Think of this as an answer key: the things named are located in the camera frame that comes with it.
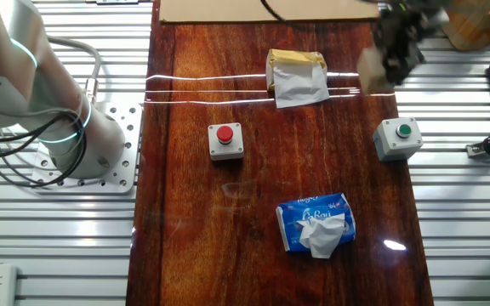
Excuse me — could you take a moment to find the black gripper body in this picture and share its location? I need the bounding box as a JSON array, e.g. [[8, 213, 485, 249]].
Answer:
[[373, 6, 432, 54]]

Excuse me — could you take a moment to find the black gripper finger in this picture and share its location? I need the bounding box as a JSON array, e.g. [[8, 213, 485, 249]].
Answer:
[[381, 45, 404, 87], [401, 42, 426, 84]]

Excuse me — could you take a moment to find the pale wooden block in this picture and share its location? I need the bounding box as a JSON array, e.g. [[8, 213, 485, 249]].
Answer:
[[357, 46, 389, 95]]

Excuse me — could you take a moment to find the green push button box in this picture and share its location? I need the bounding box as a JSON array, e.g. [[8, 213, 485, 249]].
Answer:
[[372, 116, 424, 162]]

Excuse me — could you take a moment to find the brown wooden object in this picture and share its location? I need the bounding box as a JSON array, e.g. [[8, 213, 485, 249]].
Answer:
[[440, 0, 490, 52]]

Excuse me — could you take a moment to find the gold foil snack packet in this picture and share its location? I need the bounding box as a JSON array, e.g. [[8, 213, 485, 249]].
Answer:
[[265, 48, 331, 110]]

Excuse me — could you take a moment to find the brown cardboard sheet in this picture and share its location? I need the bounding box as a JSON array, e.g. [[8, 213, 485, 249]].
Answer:
[[158, 0, 381, 23]]

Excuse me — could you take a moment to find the blue tissue pack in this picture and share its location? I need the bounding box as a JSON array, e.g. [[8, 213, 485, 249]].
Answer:
[[276, 193, 356, 259]]

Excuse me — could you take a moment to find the red push button box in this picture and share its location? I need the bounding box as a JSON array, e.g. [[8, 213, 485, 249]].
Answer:
[[208, 122, 245, 162]]

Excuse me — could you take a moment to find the red-brown wooden board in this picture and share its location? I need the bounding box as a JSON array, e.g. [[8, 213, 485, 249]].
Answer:
[[125, 0, 436, 306]]

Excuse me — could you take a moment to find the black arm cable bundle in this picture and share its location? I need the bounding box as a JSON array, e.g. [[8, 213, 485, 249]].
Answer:
[[259, 0, 288, 23]]

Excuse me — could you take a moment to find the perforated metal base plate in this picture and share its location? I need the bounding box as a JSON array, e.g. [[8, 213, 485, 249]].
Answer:
[[30, 101, 144, 196]]

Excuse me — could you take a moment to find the thick grey cable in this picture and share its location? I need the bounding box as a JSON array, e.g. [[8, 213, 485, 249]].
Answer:
[[47, 36, 103, 105]]

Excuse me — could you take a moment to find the looped black cable bundle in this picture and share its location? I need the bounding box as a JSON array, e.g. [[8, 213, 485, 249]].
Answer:
[[0, 108, 89, 189]]

